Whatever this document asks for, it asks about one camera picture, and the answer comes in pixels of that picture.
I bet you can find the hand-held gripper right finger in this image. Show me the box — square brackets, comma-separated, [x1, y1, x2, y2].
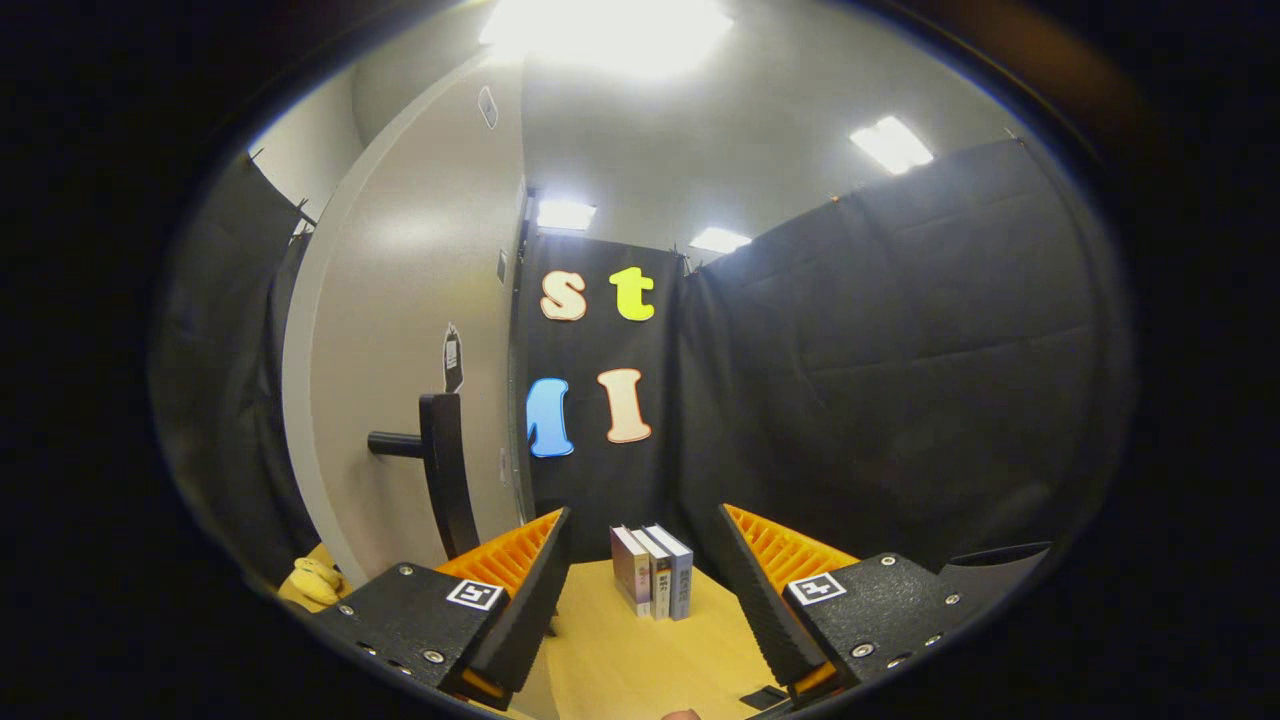
[716, 503, 1001, 706]

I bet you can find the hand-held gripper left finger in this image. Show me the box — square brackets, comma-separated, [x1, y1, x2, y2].
[308, 506, 574, 711]

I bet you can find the black door handle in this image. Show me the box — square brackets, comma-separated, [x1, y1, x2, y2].
[367, 393, 481, 561]

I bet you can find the beige cabinet door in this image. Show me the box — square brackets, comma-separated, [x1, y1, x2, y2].
[282, 50, 526, 586]

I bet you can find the grey-blue book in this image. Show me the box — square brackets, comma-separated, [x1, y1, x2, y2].
[645, 523, 694, 621]

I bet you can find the maroon book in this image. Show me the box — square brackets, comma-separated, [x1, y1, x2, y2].
[611, 525, 653, 618]

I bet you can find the yellow plush toy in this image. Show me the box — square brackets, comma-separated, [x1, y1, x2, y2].
[278, 556, 346, 611]

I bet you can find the black backdrop cloth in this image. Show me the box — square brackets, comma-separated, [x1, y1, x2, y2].
[150, 135, 1131, 601]

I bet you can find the dark grey cabinet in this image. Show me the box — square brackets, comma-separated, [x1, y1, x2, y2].
[505, 185, 536, 526]

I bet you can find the twin ceiling light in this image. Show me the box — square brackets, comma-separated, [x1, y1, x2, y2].
[850, 116, 934, 176]

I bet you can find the large ceiling light panel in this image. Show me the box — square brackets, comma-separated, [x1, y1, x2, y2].
[480, 0, 736, 81]

